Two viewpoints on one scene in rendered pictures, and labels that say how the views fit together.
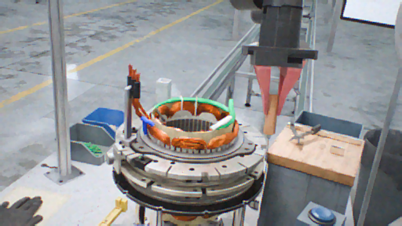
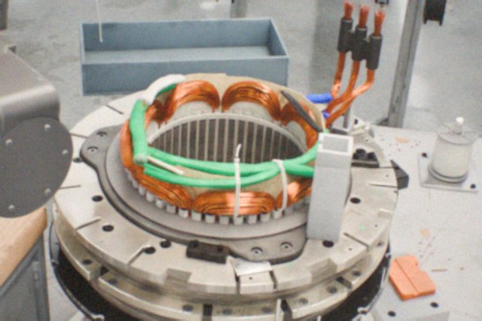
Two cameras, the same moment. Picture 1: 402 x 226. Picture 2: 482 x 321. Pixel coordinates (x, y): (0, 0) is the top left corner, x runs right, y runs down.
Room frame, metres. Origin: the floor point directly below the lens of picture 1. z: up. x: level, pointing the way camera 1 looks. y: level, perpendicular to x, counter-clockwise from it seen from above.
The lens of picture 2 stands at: (1.49, -0.05, 1.59)
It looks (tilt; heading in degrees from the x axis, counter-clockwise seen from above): 34 degrees down; 172
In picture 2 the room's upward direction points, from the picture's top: 4 degrees clockwise
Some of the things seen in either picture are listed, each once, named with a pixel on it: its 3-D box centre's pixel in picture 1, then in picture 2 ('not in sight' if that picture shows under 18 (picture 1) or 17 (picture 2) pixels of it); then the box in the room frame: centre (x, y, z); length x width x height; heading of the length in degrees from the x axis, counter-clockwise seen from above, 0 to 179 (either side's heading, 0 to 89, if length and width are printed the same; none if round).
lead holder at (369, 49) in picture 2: (133, 86); (359, 42); (0.75, 0.15, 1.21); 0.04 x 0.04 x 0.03; 73
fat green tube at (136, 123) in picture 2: (228, 114); (148, 117); (0.79, -0.04, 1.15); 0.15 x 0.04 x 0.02; 163
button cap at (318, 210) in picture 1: (322, 213); not in sight; (0.63, -0.22, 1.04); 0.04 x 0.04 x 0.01
